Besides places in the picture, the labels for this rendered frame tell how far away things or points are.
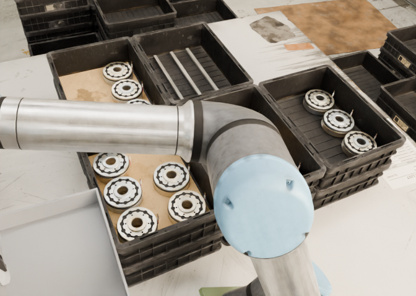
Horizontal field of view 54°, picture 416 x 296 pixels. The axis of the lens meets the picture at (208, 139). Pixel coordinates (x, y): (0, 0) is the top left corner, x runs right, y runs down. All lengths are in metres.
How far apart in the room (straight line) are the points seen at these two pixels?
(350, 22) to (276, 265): 3.30
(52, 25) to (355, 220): 2.02
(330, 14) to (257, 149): 3.34
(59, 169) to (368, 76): 1.95
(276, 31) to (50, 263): 1.56
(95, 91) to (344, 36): 2.48
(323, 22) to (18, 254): 3.18
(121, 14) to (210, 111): 1.99
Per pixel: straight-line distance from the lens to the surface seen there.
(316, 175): 1.14
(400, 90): 2.45
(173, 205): 1.10
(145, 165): 1.23
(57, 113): 0.60
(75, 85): 1.52
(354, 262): 1.31
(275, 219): 0.49
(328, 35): 3.52
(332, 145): 1.38
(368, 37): 3.64
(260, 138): 0.53
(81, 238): 0.86
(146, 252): 1.06
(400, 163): 1.62
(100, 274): 0.82
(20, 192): 1.41
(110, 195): 1.13
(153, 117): 0.59
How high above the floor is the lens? 1.79
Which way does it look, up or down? 47 degrees down
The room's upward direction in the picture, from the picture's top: 6 degrees clockwise
